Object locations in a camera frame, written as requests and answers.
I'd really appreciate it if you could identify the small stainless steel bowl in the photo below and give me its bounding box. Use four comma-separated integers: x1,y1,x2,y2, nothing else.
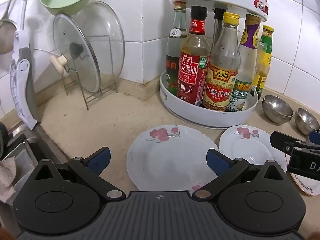
294,108,320,136

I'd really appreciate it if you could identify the yellow oil bottle green label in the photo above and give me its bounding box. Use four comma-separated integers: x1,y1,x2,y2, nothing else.
252,25,274,98

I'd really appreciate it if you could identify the white grey plastic utensil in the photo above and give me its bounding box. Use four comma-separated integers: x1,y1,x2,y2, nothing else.
9,29,42,130

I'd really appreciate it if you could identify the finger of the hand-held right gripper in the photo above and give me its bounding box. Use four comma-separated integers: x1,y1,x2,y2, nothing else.
308,129,320,146
270,131,304,155

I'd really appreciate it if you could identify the soy sauce bottle red label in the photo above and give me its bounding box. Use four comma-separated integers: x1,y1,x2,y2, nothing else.
178,6,212,107

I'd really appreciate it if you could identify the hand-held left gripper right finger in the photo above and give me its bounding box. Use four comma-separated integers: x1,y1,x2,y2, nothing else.
192,148,288,201

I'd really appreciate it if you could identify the large clear glass lid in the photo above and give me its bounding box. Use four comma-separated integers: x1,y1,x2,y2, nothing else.
74,1,125,82

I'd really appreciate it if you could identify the white rotating spice rack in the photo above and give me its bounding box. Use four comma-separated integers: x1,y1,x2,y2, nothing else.
160,0,269,130

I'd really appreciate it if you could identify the large white floral plate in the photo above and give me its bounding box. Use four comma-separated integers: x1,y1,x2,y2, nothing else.
126,124,220,193

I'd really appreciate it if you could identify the large stainless steel bowl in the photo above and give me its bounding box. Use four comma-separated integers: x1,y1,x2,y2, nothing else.
262,95,294,125

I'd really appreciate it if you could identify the steel slotted spoon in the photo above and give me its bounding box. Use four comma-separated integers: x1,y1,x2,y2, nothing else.
17,0,36,32

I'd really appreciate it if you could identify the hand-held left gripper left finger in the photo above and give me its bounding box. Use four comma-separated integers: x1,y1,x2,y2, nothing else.
32,147,125,202

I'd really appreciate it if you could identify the sauce bottle purple label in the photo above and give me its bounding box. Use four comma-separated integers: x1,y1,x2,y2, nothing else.
229,14,262,112

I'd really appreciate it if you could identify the glass lid with cream knob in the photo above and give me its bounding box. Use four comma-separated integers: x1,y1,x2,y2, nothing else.
49,12,101,93

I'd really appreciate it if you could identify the steel mesh strainer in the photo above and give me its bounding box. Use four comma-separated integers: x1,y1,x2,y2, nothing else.
0,0,22,55

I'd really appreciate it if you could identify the stainless steel sink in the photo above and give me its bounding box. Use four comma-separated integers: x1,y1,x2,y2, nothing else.
0,124,69,230

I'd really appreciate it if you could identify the small white floral plate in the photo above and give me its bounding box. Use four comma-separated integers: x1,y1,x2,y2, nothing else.
219,126,288,173

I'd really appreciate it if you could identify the vinegar bottle yellow cap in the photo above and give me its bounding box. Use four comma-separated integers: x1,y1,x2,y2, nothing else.
202,12,241,112

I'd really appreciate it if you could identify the steel wire lid rack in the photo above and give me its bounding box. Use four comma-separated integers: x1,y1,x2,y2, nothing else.
61,34,118,110

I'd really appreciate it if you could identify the white plate with orange rim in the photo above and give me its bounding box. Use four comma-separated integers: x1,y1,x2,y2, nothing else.
287,171,320,196

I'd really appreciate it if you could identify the beige dish cloth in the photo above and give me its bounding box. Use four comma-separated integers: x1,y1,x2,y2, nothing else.
0,159,18,205

